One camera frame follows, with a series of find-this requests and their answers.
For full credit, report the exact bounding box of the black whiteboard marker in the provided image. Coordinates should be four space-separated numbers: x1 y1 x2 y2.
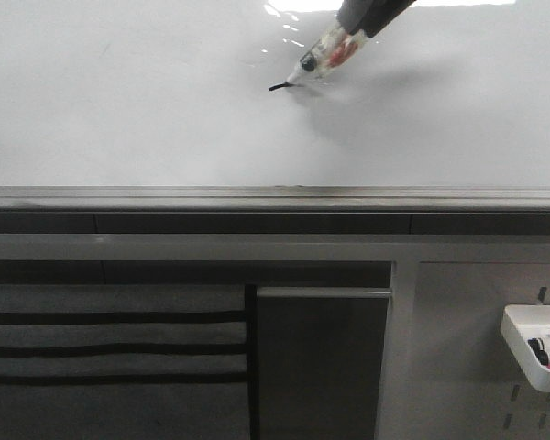
269 20 370 92

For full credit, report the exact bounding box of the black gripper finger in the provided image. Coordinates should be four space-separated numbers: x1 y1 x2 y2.
336 0 388 35
360 0 414 38

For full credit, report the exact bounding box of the dark grey panel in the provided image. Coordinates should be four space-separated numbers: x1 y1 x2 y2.
258 287 390 439

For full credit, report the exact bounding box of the white plastic marker tray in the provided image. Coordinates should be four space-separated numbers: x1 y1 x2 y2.
500 304 550 393

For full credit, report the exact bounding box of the white whiteboard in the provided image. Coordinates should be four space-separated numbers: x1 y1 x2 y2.
0 1 550 211

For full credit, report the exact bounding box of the grey whiteboard stand frame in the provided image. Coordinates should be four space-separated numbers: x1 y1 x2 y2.
0 212 550 439

